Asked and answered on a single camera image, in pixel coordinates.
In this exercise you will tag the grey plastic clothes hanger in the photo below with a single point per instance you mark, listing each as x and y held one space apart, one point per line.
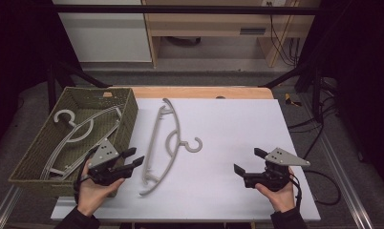
64 111
152 141
117 111

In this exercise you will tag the person's right hand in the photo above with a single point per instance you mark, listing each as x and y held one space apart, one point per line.
284 198

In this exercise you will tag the person's left hand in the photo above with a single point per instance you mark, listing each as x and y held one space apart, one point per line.
93 197

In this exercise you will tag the white cabinet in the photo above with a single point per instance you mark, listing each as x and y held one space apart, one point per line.
104 35

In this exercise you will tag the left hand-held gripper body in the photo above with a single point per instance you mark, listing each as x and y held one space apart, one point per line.
104 154

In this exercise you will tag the light wooden desk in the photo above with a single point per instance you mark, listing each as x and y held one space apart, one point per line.
212 20

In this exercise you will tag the olive green woven basket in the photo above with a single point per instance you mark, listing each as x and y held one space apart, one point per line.
94 98

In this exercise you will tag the yellow and black tool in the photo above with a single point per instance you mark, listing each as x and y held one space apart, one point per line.
288 100

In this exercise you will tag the white board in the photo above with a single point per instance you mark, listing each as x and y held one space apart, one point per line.
228 127

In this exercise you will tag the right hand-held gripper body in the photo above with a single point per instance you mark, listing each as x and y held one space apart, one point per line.
285 158

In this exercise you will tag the aluminium rail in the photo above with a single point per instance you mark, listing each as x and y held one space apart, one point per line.
349 194
4 208

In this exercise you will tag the black curtain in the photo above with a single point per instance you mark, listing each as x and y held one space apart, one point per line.
18 47
365 63

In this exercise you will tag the black metal stand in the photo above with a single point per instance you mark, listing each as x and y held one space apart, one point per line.
51 89
315 92

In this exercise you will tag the black horizontal frame bar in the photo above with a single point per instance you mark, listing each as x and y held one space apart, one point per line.
180 9

